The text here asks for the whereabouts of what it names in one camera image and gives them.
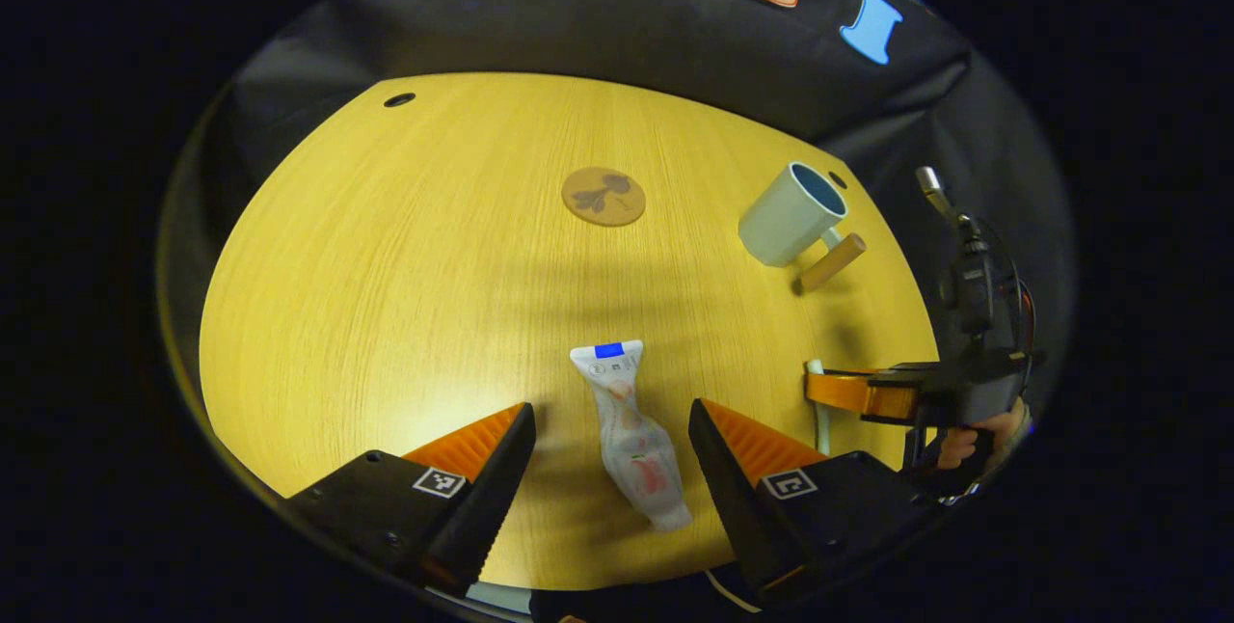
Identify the black backdrop cloth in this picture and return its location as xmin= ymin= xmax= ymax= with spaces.
xmin=159 ymin=0 xmax=1076 ymax=431

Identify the white toothpaste tube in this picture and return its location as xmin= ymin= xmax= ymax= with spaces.
xmin=570 ymin=340 xmax=693 ymax=533

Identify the brown round coaster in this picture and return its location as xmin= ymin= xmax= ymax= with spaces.
xmin=562 ymin=167 xmax=647 ymax=228

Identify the white toothbrush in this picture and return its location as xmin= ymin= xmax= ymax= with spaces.
xmin=806 ymin=360 xmax=832 ymax=455

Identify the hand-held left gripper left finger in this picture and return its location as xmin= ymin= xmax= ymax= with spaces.
xmin=284 ymin=402 xmax=537 ymax=597

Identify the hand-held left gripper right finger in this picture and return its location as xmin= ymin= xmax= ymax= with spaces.
xmin=688 ymin=398 xmax=941 ymax=609

